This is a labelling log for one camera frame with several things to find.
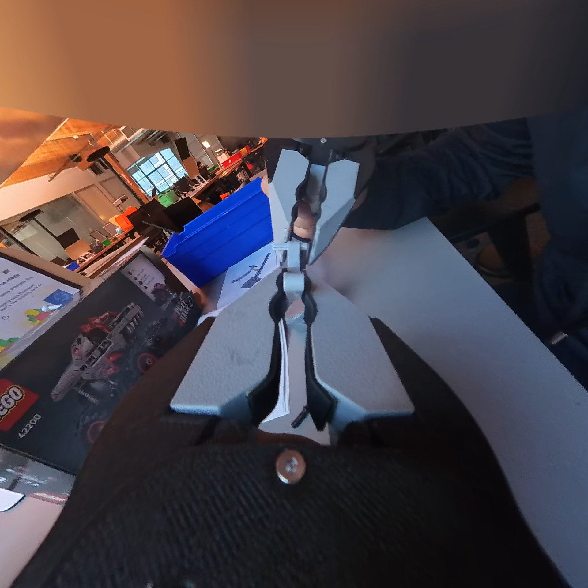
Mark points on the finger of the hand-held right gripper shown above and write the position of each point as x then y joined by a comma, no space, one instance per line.
340,193
284,188

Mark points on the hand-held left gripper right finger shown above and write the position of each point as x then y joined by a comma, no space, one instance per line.
358,363

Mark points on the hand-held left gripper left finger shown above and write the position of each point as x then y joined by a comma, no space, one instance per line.
229,358

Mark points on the small grey lego connector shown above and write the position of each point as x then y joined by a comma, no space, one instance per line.
290,255

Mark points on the grey lego beam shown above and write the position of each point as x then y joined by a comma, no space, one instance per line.
293,294

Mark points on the thin black lego pin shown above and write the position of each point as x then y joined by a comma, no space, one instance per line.
300,415

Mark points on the lego instruction booklet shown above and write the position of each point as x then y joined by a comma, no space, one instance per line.
248,275

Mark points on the black lego set box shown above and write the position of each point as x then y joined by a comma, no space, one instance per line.
92,358

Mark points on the person's right hand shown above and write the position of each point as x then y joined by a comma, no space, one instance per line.
304,223

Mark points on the blue plastic bin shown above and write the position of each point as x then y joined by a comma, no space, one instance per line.
220,229

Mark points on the green container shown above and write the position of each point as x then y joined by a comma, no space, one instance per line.
169,195

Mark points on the large paned window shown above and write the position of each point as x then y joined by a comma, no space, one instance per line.
156,172

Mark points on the orange container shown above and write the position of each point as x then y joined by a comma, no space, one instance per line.
126,220

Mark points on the wooden chair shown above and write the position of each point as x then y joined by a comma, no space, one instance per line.
510,202

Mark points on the black floor lamp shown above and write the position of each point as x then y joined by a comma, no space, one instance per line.
30,216
99,154

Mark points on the cardboard box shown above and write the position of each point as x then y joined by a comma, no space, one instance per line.
55,271

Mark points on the printed instruction sheet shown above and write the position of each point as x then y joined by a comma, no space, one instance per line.
27,303

